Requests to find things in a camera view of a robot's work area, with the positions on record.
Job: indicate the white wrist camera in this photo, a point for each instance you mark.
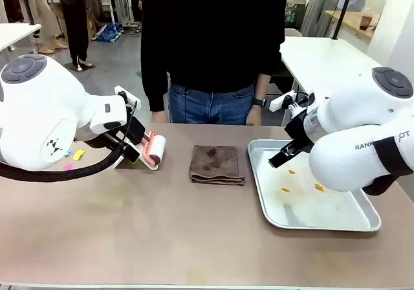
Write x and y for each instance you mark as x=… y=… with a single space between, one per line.
x=124 y=96
x=281 y=101

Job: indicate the white folded roller stand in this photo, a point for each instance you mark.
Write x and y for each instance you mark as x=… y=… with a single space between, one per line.
x=121 y=162

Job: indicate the blue paper scrap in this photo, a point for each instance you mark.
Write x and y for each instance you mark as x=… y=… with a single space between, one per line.
x=68 y=153

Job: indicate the orange scrap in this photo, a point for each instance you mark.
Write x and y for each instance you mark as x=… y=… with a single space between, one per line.
x=319 y=187
x=292 y=171
x=285 y=189

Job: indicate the pink lint roller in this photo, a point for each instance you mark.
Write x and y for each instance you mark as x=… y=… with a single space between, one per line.
x=155 y=149

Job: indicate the brown cardboard box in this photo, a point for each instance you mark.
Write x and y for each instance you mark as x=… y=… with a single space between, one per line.
x=92 y=21

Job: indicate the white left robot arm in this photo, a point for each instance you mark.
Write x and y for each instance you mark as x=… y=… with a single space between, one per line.
x=42 y=108

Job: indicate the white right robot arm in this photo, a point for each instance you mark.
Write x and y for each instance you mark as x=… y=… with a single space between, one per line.
x=349 y=115

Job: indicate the person's left hand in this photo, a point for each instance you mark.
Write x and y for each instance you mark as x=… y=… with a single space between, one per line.
x=254 y=116

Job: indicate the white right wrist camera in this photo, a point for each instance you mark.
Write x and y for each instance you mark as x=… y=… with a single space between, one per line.
x=281 y=101

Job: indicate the large white table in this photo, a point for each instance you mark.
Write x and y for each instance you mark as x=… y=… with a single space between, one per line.
x=323 y=60

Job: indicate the person in black sweater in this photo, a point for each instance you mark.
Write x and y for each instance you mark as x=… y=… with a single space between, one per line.
x=210 y=31

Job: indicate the wooden workbench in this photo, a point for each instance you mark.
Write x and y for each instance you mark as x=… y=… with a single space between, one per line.
x=355 y=21

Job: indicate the person's left forearm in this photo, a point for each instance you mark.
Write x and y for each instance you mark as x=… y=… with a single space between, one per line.
x=262 y=86

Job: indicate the pink paper scrap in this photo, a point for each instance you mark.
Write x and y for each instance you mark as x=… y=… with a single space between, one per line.
x=68 y=167

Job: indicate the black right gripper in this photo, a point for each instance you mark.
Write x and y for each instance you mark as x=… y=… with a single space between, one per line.
x=300 y=131

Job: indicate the dark floor mat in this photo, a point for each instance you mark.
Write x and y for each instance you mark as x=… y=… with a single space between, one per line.
x=72 y=67

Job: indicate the person's right hand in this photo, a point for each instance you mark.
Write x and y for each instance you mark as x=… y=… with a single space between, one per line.
x=159 y=116

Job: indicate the black stand pole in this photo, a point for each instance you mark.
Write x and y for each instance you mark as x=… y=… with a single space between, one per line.
x=28 y=2

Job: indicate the bystander in beige trousers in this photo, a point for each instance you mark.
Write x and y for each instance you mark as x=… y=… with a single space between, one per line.
x=45 y=15

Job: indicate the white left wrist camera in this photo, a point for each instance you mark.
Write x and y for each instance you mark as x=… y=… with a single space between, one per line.
x=124 y=96

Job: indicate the small white table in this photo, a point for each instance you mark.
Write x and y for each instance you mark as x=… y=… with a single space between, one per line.
x=14 y=34

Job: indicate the black wrist watch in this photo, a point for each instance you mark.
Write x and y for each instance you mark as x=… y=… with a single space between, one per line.
x=259 y=102

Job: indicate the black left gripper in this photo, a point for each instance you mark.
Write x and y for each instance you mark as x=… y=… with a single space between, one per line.
x=136 y=129

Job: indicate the black camera pole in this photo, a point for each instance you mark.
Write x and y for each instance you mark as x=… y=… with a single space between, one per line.
x=343 y=8

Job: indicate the silver metal tray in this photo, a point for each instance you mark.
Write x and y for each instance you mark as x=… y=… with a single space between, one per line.
x=291 y=212

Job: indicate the blue plastic bag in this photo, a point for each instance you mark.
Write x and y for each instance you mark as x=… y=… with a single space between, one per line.
x=109 y=32

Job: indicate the brown drink cup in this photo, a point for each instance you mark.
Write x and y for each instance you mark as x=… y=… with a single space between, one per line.
x=365 y=23

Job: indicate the bystander in black trousers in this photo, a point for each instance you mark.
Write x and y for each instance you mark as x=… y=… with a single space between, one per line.
x=75 y=21

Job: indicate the brown cloth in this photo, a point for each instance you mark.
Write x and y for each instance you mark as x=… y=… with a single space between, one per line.
x=216 y=163

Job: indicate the bystander in grey skirt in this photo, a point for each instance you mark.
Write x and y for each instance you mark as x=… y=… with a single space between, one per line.
x=318 y=8

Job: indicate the teal floor marker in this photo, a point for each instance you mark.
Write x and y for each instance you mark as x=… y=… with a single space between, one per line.
x=139 y=74

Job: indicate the person's blue jeans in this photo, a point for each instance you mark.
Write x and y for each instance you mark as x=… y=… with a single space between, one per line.
x=210 y=105

